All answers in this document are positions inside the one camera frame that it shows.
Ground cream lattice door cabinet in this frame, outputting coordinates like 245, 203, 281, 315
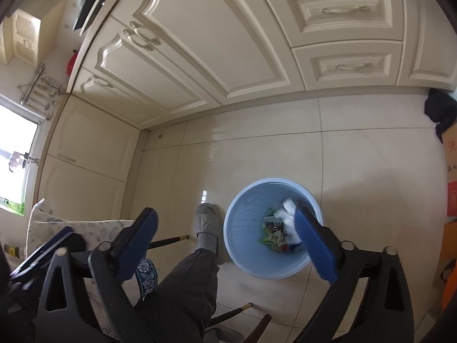
0, 9, 45, 65

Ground medium cream drawer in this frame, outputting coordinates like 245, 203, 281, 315
259, 0, 406, 49

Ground light blue plastic bin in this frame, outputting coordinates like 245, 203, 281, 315
223, 178, 324, 280

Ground dark wooden chair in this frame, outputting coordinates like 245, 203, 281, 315
207, 314, 272, 343

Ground cardboard box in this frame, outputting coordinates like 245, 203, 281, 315
436, 121, 457, 290

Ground cream sink base cabinet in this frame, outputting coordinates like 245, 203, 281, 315
36, 95, 149, 218

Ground sliding window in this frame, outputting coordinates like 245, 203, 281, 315
0, 95, 41, 215

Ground dark furniture leg brass tip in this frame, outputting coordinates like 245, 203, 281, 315
148, 235, 190, 250
209, 303, 252, 327

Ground person's grey trouser leg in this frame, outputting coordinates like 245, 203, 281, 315
136, 234, 220, 343

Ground cream stove base cabinet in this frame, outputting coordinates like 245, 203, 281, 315
68, 0, 457, 131

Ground pile of tissues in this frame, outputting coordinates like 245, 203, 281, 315
282, 198, 304, 245

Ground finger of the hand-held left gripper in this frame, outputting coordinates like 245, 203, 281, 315
10, 227, 74, 280
61, 233, 87, 258

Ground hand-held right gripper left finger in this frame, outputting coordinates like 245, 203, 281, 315
36, 207, 159, 343

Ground grey slipper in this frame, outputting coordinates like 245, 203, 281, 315
194, 203, 226, 266

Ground green bottle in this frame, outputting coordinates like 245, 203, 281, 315
0, 196, 25, 213

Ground steel utensil rack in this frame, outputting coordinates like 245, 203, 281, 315
17, 63, 67, 106

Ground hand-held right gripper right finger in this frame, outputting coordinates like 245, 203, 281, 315
294, 206, 415, 343

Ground small cream drawer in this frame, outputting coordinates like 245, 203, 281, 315
291, 41, 406, 91

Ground dark blue wrappers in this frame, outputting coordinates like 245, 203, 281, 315
265, 220, 286, 238

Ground grey range hood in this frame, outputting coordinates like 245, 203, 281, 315
73, 0, 122, 36

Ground orange plastic item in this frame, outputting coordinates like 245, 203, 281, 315
441, 280, 457, 313

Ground black cloth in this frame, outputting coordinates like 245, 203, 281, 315
424, 89, 457, 143

